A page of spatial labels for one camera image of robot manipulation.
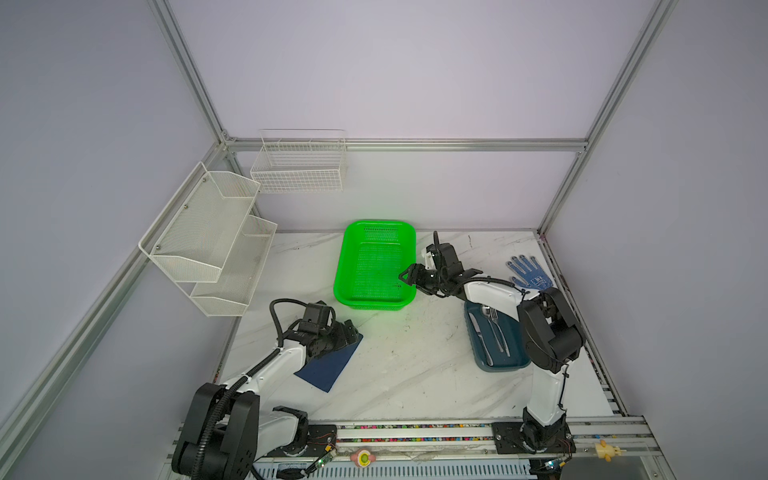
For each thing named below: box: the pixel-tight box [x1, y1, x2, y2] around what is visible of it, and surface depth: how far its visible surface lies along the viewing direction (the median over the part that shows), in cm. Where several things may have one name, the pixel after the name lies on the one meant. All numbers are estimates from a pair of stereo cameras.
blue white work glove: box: [506, 255, 553, 290], surface depth 110 cm
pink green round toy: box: [350, 449, 377, 468], surface depth 69 cm
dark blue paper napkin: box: [294, 333, 364, 393], surface depth 86 cm
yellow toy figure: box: [594, 439, 627, 462], surface depth 70 cm
